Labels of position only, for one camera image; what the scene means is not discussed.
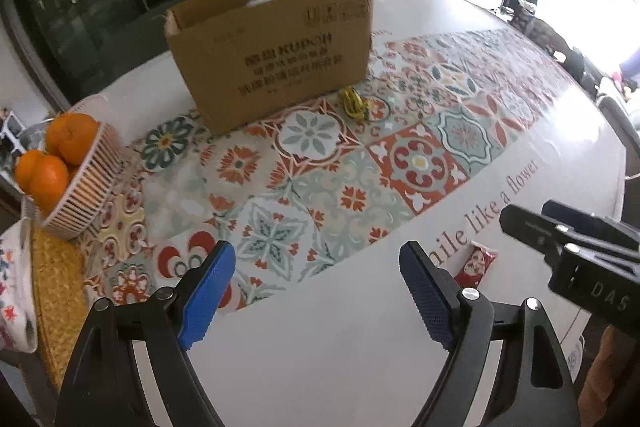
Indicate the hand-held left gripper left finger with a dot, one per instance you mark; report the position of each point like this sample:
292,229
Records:
207,292

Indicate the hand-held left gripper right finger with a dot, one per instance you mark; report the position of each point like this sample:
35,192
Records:
430,297

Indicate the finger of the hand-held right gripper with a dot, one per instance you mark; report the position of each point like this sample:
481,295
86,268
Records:
530,224
575,214

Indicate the red candy packet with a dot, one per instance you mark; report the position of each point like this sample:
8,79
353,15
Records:
475,264

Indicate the brown cardboard box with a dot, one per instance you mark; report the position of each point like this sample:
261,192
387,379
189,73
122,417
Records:
280,62

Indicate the person's right forearm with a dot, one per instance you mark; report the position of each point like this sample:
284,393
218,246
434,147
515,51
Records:
607,382

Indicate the woven straw placemat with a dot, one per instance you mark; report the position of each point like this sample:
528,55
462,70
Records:
60,297

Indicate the patterned tablecloth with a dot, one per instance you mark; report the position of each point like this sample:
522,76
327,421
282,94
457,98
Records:
350,167

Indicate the white ribbed fruit basket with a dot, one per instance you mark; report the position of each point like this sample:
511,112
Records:
85,197

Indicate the floral tissue cover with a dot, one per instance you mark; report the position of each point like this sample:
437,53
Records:
15,297

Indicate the orange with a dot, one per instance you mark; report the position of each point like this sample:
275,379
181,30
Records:
49,182
25,169
72,137

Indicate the small yellow trinket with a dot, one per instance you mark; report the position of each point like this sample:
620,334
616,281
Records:
354,103

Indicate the white shelf rack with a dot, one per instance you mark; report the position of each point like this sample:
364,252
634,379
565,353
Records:
10,132

